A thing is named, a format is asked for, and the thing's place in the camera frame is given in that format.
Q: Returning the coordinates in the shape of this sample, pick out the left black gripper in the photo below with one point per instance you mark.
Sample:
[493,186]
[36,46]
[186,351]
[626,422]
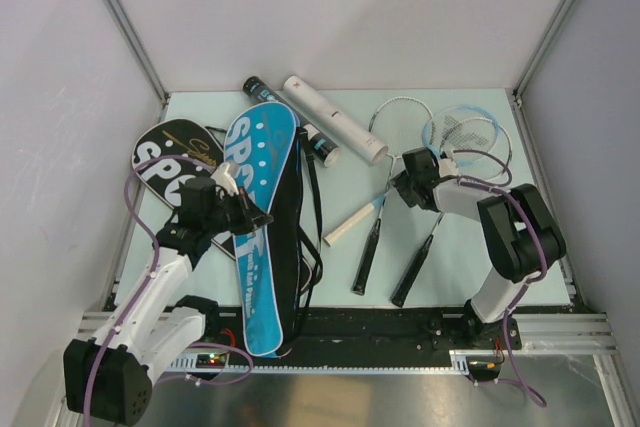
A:
[251,217]

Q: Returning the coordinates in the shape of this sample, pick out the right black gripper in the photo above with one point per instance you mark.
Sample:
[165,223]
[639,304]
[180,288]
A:
[401,182]

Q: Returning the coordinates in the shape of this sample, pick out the light blue racket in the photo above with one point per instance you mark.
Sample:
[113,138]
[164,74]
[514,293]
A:
[460,112]

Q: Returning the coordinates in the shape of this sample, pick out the blue racket bag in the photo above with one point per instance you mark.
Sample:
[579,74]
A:
[277,264]

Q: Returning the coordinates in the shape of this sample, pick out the black shuttlecock tube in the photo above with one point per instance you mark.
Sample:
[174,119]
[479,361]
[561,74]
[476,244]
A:
[323,147]

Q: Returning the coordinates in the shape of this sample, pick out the white shuttlecock tube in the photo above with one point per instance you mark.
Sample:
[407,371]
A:
[366,144]

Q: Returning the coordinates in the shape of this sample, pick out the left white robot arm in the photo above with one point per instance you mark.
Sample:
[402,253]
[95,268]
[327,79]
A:
[111,375]

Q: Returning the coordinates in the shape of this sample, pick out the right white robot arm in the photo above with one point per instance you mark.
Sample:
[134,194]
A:
[522,238]

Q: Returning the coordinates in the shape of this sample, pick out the white racket left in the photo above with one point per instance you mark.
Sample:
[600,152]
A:
[399,123]

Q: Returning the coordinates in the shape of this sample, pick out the white black racket right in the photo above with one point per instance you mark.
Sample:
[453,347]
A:
[474,136]

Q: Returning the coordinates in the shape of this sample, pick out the black racket bag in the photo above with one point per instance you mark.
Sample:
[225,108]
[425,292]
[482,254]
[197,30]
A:
[175,151]

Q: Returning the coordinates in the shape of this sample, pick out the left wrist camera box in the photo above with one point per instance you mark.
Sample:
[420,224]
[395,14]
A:
[224,176]

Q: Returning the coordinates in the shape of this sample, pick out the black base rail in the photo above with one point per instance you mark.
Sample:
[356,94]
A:
[345,334]

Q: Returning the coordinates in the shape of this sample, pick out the grey cable duct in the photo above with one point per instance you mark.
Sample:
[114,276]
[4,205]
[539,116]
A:
[200,363]

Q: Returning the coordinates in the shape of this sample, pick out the right aluminium frame post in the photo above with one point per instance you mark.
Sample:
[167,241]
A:
[553,28]

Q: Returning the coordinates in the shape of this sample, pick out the aluminium frame post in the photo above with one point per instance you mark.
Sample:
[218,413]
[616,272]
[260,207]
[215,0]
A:
[134,42]
[553,28]

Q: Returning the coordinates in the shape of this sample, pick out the left aluminium frame post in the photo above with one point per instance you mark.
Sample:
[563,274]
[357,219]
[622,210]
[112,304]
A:
[134,42]

